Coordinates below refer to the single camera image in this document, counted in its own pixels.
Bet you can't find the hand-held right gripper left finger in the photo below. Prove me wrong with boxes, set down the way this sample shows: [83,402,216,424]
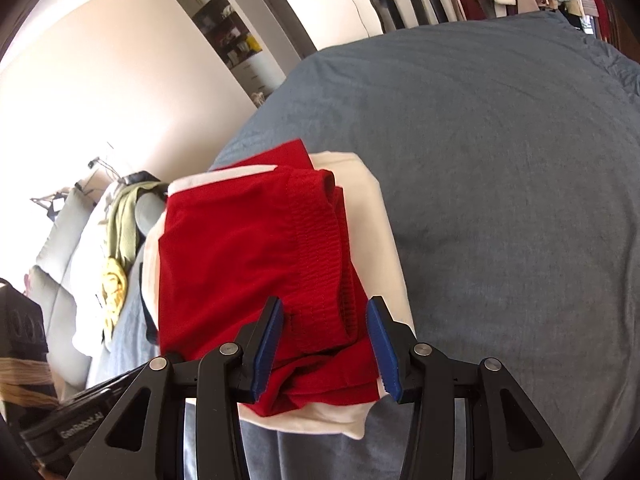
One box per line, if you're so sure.
[59,296,285,480]

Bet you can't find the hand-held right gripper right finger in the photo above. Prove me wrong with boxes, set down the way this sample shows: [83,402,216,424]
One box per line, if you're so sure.
[366,296,583,480]

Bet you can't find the red pants with white stripe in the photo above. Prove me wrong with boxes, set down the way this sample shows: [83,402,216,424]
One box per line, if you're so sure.
[156,139,386,418]

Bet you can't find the wicker basket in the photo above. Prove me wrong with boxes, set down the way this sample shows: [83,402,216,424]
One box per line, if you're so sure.
[0,357,58,411]

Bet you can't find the black box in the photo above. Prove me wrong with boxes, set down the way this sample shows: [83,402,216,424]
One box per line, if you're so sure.
[0,280,48,361]

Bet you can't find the stack of folded clothes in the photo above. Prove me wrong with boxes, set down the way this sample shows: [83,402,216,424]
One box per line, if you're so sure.
[140,150,418,441]

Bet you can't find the yellow cloth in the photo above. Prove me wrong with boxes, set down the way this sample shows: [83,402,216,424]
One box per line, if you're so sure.
[100,257,130,331]

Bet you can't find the white sofa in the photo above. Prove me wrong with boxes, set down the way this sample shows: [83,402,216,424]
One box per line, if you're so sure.
[30,185,151,396]

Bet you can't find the green cloth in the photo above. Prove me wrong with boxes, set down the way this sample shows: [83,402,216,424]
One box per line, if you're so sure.
[105,182,171,266]

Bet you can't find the grey-blue bed blanket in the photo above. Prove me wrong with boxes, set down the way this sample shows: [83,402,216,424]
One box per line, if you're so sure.
[90,10,640,480]

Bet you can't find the arched wall niche shelf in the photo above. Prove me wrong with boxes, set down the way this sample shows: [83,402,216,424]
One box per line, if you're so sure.
[169,0,286,108]

